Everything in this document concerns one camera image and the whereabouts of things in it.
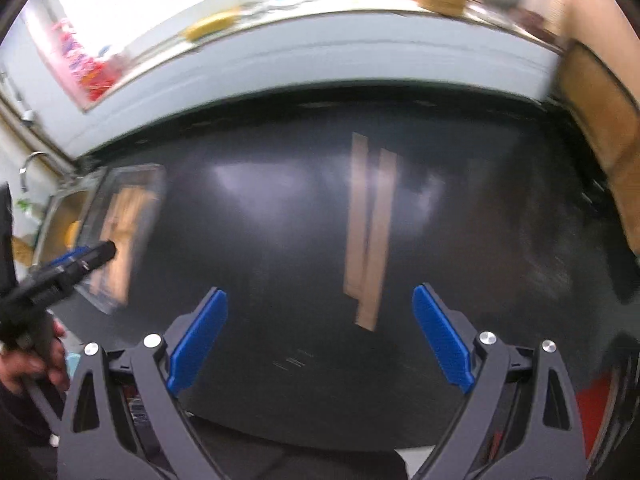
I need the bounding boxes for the wooden chopstick long crossing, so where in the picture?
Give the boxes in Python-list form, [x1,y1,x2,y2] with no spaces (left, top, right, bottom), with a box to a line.
[344,133,369,299]

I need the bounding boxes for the red stool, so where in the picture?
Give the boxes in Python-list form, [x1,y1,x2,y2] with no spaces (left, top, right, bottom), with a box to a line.
[576,372,612,457]

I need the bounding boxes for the clear plastic tray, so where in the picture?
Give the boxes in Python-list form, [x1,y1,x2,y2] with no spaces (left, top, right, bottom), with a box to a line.
[78,164,166,314]

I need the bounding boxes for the yellow sponge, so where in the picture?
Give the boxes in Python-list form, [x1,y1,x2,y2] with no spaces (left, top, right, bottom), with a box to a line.
[180,9,241,42]

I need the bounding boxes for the white cabinet counter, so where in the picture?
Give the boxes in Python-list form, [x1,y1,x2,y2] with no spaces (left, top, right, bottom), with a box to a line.
[49,12,560,156]

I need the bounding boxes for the metal sink faucet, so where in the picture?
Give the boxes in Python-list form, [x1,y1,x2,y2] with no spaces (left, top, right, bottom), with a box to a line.
[18,151,65,194]

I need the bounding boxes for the red packaged goods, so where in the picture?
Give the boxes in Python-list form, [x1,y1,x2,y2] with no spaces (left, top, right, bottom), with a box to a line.
[52,20,124,103]

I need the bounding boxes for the person's left hand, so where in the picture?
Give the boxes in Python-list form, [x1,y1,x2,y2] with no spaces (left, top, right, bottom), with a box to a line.
[1,318,70,394]

